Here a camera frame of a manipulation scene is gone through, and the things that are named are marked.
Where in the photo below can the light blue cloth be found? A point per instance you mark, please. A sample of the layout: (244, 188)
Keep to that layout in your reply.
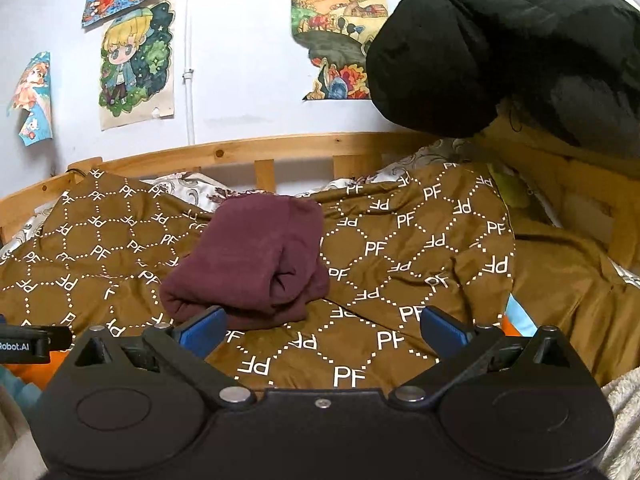
(522, 319)

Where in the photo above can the maroon sweatshirt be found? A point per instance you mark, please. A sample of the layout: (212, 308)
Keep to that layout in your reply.
(250, 260)

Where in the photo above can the white wall pipe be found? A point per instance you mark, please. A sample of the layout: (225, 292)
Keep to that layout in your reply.
(190, 105)

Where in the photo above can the blond figure wall poster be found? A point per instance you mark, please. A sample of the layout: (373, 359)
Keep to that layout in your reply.
(130, 65)

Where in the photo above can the small curled wall poster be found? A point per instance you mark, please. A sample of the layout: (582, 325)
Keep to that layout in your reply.
(32, 95)

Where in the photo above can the orange cloth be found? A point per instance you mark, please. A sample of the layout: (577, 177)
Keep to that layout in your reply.
(30, 375)

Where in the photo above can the black puffer jacket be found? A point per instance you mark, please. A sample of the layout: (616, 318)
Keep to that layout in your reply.
(500, 40)

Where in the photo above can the landscape wall poster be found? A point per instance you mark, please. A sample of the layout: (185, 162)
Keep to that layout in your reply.
(335, 25)

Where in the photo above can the green cloth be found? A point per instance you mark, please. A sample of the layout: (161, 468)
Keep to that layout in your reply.
(510, 185)

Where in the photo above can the plain brown duvet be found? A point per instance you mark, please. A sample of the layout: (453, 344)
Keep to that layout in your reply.
(565, 285)

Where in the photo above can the tan cloth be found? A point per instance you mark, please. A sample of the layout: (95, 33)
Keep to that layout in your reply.
(525, 135)

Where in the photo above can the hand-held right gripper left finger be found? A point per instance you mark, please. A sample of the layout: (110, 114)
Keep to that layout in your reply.
(200, 334)

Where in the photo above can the white fleece blanket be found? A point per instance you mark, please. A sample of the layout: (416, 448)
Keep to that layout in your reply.
(622, 410)
(17, 435)

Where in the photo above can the brown printed blanket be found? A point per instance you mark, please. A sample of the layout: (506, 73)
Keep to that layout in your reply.
(400, 260)

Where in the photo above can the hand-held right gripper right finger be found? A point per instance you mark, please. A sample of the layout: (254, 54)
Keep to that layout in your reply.
(441, 332)

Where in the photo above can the white floral pillow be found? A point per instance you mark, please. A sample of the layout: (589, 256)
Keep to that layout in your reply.
(185, 183)

